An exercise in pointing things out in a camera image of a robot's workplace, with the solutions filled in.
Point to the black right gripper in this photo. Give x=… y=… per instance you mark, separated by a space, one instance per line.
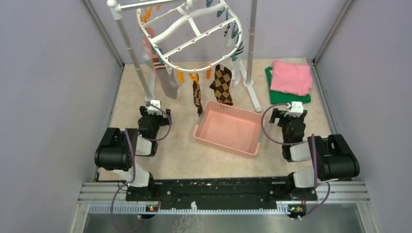
x=281 y=115

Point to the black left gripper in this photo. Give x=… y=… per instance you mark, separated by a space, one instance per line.
x=164 y=121

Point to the grey sock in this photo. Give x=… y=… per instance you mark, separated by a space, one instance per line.
x=167 y=80

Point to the brown argyle sock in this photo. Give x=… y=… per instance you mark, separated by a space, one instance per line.
x=221 y=85
x=197 y=97

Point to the pink striped sock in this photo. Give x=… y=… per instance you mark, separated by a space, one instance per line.
x=148 y=55

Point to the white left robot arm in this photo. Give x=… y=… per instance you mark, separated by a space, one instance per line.
x=117 y=150

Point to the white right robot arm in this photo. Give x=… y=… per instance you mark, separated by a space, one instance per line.
x=331 y=157

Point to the white oval clip hanger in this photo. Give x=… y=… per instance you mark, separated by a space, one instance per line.
x=185 y=32

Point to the green folded cloth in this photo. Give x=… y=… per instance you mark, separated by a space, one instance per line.
x=280 y=97

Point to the pink folded cloth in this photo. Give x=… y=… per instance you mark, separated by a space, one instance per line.
x=291 y=78

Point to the pink plastic basket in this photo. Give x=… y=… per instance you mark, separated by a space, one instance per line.
x=230 y=129

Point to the white sock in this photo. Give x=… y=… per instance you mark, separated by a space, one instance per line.
x=235 y=59

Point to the white drying rack stand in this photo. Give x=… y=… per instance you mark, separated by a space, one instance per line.
x=188 y=14

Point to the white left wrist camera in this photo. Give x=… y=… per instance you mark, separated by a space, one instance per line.
x=154 y=107

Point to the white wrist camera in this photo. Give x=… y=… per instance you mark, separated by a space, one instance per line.
x=154 y=107
x=294 y=109

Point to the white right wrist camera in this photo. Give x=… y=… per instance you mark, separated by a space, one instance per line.
x=294 y=109

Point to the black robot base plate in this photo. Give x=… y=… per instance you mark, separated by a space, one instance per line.
x=251 y=193

